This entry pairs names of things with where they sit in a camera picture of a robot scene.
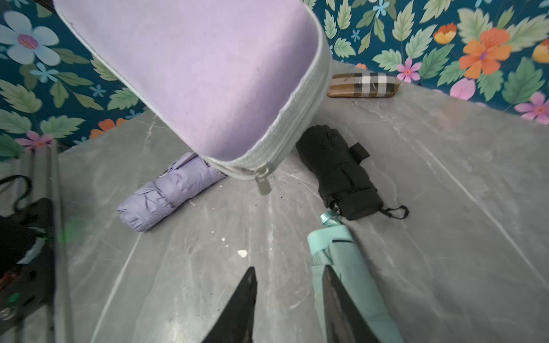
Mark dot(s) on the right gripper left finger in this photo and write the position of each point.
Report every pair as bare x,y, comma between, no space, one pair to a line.
236,322

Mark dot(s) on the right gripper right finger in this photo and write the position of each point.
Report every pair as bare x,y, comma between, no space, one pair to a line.
343,321

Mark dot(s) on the lilac umbrella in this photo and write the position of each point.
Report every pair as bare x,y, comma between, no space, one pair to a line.
184,179

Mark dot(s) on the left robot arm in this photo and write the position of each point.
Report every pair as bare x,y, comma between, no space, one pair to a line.
28,272

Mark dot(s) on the mint green folded umbrella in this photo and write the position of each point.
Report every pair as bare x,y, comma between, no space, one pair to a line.
335,246

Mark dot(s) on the black folded umbrella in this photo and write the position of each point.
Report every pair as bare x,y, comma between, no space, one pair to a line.
344,185

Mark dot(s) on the plaid folded umbrella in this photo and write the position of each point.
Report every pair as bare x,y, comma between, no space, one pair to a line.
363,85

